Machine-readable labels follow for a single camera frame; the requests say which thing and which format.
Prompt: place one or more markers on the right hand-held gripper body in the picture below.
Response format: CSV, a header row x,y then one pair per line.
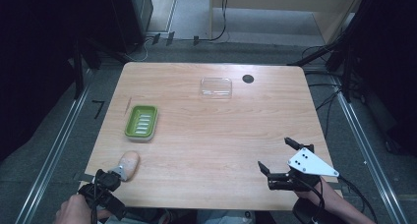
x,y
306,166

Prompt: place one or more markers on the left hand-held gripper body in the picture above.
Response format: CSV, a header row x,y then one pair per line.
x,y
106,181

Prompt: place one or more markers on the beige oval soap bar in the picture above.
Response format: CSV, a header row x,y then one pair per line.
x,y
130,163

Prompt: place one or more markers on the person's right hand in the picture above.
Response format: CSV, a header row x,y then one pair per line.
x,y
311,192

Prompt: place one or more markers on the person's left hand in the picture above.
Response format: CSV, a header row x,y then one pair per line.
x,y
73,211

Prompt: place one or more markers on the person's blue trousers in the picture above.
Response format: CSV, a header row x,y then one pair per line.
x,y
226,216

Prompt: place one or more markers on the green soap dish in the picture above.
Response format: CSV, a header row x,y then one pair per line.
x,y
142,123

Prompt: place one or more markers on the black round table grommet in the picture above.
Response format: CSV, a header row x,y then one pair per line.
x,y
248,79

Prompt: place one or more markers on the clear plastic lid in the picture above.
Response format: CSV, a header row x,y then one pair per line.
x,y
216,88

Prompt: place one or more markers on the black metal stand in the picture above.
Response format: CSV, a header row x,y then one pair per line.
x,y
82,67

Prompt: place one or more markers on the black cabinet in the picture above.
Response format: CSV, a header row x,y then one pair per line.
x,y
131,17

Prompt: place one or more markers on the metal floor rail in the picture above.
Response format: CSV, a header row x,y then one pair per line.
x,y
370,158
52,155

